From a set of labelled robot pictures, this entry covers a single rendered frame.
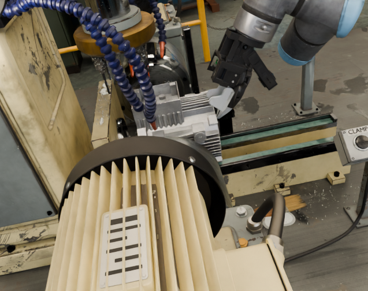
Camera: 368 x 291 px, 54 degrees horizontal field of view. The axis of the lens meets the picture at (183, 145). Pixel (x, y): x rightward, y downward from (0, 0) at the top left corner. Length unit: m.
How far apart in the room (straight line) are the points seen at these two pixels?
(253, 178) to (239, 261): 0.74
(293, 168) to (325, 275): 0.30
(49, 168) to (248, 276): 0.60
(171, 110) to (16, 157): 0.36
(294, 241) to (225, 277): 0.68
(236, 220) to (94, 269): 0.30
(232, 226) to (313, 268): 0.43
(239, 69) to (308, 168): 0.40
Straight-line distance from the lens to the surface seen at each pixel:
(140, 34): 0.78
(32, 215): 0.92
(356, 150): 0.83
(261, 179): 1.05
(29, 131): 0.78
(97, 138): 0.80
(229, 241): 0.50
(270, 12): 0.78
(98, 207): 0.31
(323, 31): 0.82
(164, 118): 0.89
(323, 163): 1.09
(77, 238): 0.31
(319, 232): 0.99
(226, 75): 0.82
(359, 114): 1.42
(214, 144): 0.90
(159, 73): 1.12
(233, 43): 0.81
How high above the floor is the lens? 1.57
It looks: 36 degrees down
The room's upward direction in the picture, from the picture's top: 11 degrees counter-clockwise
